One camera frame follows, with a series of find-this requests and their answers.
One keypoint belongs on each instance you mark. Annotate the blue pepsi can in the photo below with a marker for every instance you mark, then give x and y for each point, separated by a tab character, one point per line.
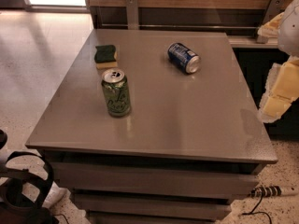
184	58

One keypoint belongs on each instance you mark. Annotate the green and yellow sponge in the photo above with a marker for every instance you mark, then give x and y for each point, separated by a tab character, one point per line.
105	56

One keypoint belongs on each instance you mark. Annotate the metal bracket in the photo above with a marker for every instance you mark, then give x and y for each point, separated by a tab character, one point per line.
273	8
132	14

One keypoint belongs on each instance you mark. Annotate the right metal bracket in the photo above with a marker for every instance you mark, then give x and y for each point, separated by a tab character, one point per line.
273	8

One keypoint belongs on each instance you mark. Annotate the grey drawer cabinet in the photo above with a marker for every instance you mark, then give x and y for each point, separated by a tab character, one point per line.
191	145

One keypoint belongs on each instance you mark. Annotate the white power strip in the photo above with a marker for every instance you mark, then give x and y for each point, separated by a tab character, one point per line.
273	191

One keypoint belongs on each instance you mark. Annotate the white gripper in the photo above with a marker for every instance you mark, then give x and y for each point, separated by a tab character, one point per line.
290	32

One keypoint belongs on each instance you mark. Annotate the green la croix can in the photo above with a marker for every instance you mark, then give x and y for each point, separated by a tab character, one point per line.
116	92

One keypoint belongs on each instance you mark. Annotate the left metal bracket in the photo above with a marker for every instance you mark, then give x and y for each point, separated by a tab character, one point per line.
132	14

